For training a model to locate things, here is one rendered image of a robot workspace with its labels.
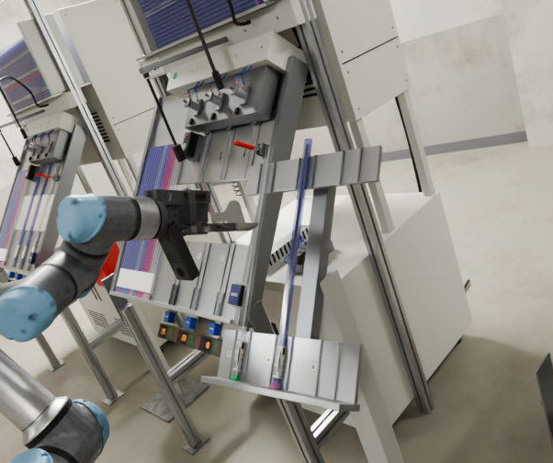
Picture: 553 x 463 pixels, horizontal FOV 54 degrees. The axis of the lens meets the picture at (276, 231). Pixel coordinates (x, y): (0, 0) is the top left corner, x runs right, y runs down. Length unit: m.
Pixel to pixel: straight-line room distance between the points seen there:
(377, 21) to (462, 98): 2.58
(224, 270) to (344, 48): 0.72
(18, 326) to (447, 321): 1.58
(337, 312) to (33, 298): 0.60
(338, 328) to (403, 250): 0.71
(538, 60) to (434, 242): 2.22
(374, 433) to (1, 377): 0.80
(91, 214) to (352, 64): 1.02
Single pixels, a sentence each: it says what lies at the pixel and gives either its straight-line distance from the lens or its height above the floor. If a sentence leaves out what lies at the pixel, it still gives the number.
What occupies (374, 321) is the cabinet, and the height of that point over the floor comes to 0.42.
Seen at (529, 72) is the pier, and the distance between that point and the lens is 4.02.
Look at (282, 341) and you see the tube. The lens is 1.06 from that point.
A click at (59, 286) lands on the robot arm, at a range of 0.87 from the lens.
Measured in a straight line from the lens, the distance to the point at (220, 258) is 1.46.
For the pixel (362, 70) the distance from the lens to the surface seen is 1.70.
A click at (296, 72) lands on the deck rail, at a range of 1.49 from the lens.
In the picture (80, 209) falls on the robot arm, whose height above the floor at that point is 1.18.
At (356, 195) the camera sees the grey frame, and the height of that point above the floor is 0.82.
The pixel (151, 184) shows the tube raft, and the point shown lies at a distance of 1.86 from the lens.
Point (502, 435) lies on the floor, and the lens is 1.89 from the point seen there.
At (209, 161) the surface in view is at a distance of 1.63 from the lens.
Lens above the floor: 1.33
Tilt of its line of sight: 20 degrees down
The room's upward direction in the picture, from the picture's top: 21 degrees counter-clockwise
